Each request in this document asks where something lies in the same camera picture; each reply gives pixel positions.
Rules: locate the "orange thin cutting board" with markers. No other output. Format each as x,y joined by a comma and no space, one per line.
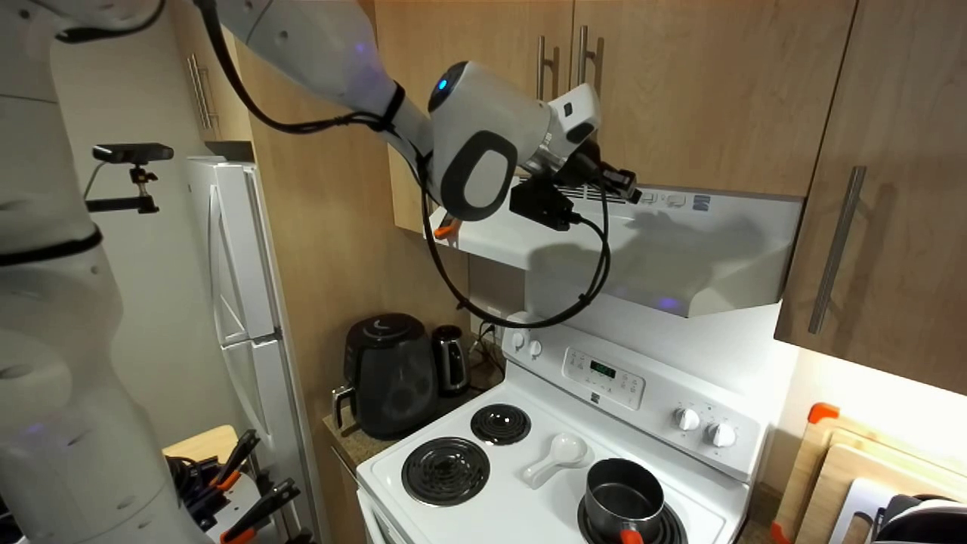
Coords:
823,411

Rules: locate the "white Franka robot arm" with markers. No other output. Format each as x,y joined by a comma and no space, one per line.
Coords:
473,130

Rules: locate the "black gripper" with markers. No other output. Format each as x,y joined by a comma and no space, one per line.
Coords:
581,164

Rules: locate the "white electric stove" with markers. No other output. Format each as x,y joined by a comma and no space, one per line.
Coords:
563,471

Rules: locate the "wooden base cabinet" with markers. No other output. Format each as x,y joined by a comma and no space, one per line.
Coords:
338,484

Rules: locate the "black camera on mount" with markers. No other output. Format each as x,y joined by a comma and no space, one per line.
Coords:
132,153

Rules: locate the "white spoon on stove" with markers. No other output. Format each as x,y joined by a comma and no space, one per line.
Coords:
553,457

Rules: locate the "light wood cabinet door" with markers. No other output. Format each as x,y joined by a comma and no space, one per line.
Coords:
907,199
504,39
198,90
705,90

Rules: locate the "white refrigerator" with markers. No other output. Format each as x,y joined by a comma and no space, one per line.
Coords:
253,321

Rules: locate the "white cutting board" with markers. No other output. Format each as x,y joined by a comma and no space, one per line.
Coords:
856,507

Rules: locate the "wooden cabinet side panel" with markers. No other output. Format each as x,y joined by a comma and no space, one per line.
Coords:
322,251

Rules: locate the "small black coil burner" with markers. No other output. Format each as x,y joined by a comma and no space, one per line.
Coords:
500,425

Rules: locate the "large black coil burner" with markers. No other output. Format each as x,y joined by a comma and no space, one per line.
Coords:
445,469
672,531

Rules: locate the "wooden cutting board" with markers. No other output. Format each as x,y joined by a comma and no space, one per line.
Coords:
818,471

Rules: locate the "white range hood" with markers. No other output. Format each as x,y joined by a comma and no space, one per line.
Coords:
684,259

